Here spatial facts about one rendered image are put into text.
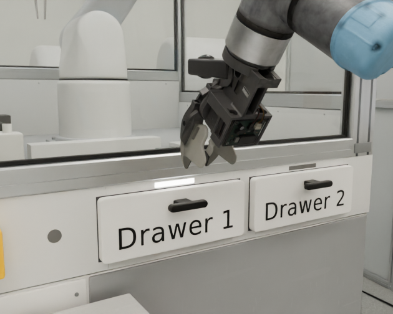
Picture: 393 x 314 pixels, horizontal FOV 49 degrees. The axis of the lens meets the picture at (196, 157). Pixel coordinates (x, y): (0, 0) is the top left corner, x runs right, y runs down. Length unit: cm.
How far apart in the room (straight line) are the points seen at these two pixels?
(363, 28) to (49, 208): 51
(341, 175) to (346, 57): 60
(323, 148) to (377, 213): 172
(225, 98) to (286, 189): 38
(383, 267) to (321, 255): 169
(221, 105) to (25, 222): 35
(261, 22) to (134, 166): 34
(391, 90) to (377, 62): 212
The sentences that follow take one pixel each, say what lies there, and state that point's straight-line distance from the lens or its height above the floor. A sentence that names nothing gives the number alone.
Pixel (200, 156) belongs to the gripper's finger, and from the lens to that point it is 63.
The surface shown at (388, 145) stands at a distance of 260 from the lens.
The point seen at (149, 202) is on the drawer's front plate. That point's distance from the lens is 75.
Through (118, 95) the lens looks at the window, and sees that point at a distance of 74.
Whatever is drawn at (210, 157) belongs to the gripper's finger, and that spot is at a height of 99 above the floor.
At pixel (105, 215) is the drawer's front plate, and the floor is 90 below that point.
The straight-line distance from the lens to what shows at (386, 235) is 269.
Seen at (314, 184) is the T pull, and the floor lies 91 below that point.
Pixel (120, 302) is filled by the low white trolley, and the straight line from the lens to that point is 76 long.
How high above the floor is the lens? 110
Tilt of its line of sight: 9 degrees down
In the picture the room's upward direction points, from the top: straight up
